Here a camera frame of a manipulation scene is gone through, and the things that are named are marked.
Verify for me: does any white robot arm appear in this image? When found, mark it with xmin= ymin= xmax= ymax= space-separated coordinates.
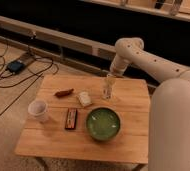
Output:
xmin=110 ymin=37 xmax=190 ymax=171

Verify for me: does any green ceramic bowl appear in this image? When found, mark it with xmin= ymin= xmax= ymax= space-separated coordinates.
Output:
xmin=86 ymin=107 xmax=121 ymax=141

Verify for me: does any brown sausage-shaped snack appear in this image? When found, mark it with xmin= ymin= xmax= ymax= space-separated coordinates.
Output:
xmin=55 ymin=89 xmax=74 ymax=98

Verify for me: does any white paper cup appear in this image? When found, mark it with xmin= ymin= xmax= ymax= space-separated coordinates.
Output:
xmin=28 ymin=100 xmax=48 ymax=123

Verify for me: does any wooden folding table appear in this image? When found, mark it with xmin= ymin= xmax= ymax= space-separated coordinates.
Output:
xmin=15 ymin=75 xmax=150 ymax=164

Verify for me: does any long wooden bench rail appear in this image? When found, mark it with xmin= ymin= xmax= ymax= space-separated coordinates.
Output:
xmin=0 ymin=13 xmax=162 ymax=94

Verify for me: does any black floor cable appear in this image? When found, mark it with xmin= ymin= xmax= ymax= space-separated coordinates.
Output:
xmin=0 ymin=43 xmax=60 ymax=128

